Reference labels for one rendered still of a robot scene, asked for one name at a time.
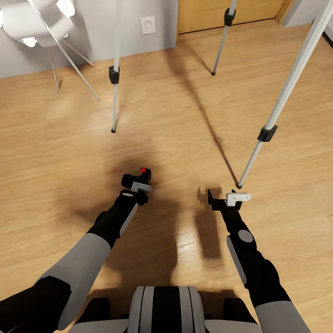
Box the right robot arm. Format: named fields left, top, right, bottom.
left=208, top=190, right=311, bottom=333

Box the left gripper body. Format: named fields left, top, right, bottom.
left=121, top=189, right=146, bottom=206

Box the camera tripod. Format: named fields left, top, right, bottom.
left=109, top=0, right=333, bottom=189

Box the robot trunk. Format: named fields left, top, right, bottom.
left=128, top=286, right=205, bottom=333

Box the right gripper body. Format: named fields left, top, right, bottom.
left=212, top=199, right=242, bottom=219

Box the digital camera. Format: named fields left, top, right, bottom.
left=121, top=168, right=151, bottom=194

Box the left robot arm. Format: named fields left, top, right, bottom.
left=0, top=182, right=152, bottom=333

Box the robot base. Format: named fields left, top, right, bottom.
left=67, top=298, right=262, bottom=333

